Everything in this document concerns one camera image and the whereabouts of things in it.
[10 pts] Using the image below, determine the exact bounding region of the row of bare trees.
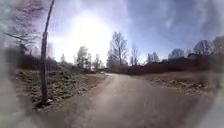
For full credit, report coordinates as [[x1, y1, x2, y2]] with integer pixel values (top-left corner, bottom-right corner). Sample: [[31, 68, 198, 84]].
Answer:
[[59, 31, 224, 68]]

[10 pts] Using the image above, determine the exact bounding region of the grey asphalt path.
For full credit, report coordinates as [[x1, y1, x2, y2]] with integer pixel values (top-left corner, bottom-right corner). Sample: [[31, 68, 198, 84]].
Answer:
[[49, 72, 214, 128]]

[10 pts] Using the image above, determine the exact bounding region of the long dark hedge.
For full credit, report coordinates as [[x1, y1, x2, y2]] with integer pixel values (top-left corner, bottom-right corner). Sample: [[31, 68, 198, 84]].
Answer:
[[106, 54, 224, 75]]

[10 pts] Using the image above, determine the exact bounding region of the grass verge with dry leaves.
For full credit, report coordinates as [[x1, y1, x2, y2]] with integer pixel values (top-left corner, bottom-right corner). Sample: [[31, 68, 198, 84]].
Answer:
[[131, 69, 224, 98], [13, 68, 108, 113]]

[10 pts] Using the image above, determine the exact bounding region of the dark lamp pole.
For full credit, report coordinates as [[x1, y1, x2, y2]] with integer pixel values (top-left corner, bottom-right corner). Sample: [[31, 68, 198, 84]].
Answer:
[[39, 0, 56, 104]]

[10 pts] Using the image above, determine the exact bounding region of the dark hedge on bank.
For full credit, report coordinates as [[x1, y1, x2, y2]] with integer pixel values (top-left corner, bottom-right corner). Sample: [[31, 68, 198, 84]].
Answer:
[[6, 46, 63, 72]]

